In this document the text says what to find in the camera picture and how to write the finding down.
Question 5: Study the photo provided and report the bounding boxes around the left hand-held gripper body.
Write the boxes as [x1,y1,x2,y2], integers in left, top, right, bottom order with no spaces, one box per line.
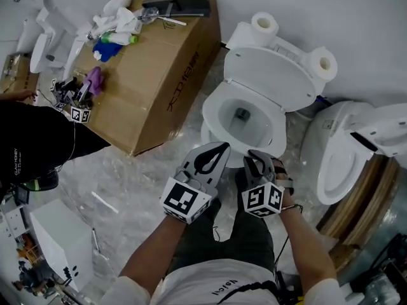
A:
[160,166,221,225]

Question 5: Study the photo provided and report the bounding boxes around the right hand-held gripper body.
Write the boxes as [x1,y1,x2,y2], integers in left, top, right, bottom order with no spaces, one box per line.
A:
[241,182,285,218]

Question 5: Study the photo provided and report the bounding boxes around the white plastic toilet lid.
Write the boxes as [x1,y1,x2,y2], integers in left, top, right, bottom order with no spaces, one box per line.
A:
[223,46,317,112]

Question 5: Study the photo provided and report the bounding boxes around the person's left forearm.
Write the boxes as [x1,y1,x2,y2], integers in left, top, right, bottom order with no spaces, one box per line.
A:
[119,214,187,285]

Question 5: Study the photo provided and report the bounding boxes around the person's right forearm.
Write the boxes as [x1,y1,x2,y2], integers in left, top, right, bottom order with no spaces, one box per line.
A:
[279,189,338,287]

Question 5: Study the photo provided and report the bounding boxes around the white toilet bowl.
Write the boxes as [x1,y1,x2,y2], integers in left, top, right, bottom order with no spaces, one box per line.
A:
[200,20,338,168]

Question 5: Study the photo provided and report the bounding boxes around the white smart toilet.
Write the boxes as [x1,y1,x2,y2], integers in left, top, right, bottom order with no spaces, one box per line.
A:
[300,100,407,206]

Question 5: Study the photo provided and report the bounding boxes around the white toilet paper roll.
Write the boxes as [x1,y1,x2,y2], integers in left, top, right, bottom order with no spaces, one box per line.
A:
[307,46,338,83]
[226,11,280,49]

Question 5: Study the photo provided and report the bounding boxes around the person's dark trousers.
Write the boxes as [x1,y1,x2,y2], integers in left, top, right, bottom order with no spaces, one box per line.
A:
[171,170,276,273]

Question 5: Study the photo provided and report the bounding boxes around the large cardboard box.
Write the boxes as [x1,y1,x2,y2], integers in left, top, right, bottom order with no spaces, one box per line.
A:
[68,0,222,157]

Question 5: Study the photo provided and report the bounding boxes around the white floor strip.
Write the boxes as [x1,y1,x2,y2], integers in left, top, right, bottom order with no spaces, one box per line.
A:
[91,191,120,214]

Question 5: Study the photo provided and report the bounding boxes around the person's white shirt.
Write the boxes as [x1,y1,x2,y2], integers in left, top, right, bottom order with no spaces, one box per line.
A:
[100,259,350,305]

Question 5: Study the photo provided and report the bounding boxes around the thin metal rod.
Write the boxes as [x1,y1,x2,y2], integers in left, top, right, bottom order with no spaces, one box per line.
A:
[92,227,109,262]

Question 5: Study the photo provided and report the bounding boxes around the curved wooden platform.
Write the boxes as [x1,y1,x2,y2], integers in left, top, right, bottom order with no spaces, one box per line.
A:
[316,152,400,266]

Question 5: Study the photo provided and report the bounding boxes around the spare hand-held gripper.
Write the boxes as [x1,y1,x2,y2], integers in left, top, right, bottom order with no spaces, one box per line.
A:
[49,78,79,111]
[69,76,93,125]

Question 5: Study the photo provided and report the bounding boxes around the purple cloth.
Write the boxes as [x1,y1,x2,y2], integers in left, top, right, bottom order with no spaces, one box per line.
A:
[83,65,106,97]

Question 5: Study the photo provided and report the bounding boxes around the grey metal cylinder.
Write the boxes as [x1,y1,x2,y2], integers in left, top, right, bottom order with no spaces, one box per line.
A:
[336,176,407,305]

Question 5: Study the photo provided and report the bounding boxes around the white box with black dots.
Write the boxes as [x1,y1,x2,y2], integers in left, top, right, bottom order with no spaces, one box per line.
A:
[30,198,96,294]

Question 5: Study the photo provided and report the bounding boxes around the blue cloth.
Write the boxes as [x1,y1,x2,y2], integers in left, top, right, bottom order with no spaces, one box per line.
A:
[92,39,123,64]

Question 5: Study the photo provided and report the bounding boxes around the white toothbrush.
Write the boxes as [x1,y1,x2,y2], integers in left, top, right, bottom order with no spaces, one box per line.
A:
[157,15,188,27]

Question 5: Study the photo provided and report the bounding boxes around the clear round glass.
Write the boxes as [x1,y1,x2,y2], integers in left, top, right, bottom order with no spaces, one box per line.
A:
[136,6,160,24]

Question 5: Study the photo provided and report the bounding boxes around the black flat tool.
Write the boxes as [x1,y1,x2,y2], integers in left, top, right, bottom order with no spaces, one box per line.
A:
[142,0,212,19]

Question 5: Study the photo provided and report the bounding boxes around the white cloth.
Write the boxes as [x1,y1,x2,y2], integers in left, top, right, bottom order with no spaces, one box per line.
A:
[93,7,142,36]

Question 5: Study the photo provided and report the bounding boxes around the white shelf unit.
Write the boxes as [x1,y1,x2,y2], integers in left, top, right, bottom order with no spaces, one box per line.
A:
[0,201,32,245]

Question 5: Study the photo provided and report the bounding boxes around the white bottle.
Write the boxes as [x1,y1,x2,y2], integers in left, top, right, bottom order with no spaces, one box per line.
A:
[103,0,133,17]

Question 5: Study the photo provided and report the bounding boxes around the small cardboard box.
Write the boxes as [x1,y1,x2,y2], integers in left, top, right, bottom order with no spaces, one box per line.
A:
[0,54,41,105]

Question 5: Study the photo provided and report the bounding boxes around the white ceramic fixture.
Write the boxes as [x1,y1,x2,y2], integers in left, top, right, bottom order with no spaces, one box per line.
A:
[15,19,42,55]

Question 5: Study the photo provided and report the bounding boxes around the thin black cable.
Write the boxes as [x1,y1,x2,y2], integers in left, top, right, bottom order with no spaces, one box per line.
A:
[273,233,291,273]
[212,226,236,243]

